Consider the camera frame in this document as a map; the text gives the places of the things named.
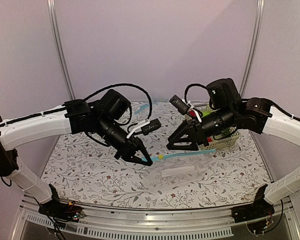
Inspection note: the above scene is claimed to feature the red toy apple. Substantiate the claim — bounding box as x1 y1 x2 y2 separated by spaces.
188 110 199 119

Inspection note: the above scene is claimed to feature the light green toy fruit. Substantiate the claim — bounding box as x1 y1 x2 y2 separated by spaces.
202 110 214 117

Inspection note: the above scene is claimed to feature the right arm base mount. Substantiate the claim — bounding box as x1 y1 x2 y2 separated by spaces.
231 184 275 235

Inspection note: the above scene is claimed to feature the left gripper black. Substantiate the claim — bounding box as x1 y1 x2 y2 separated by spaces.
95 114 154 167

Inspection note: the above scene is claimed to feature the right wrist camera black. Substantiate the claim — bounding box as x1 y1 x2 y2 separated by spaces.
169 95 190 116

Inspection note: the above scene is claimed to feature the left aluminium frame post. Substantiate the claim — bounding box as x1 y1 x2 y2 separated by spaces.
46 0 76 100

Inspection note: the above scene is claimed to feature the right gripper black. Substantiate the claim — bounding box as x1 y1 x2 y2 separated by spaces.
166 104 236 151

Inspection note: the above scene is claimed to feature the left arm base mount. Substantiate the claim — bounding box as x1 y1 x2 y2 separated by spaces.
38 184 85 222

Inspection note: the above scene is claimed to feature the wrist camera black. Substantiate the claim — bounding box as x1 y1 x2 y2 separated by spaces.
169 95 190 116
141 118 162 136

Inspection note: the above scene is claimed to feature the aluminium frame post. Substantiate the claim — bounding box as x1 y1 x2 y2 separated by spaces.
46 0 76 100
239 0 266 96

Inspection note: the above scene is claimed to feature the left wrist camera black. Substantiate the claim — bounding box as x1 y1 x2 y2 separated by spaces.
141 118 162 136

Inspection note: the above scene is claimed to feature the right aluminium frame post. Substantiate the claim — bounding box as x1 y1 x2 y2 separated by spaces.
239 0 266 96

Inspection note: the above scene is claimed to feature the clear zip bag blue zipper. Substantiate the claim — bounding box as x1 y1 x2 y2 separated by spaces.
142 149 216 193

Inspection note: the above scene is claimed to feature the floral patterned tablecloth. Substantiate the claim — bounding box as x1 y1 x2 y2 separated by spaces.
41 100 271 209

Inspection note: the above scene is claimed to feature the dark green toy cucumber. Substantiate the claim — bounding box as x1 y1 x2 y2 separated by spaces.
221 129 230 138

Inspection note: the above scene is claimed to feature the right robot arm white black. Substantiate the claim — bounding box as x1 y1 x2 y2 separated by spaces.
166 78 300 218

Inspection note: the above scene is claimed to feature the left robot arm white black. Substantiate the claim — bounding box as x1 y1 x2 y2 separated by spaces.
0 83 153 217

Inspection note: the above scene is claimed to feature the beige perforated plastic basket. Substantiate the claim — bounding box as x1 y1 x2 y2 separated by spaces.
184 105 241 151

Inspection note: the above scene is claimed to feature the aluminium front rail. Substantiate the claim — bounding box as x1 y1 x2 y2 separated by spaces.
12 195 300 240

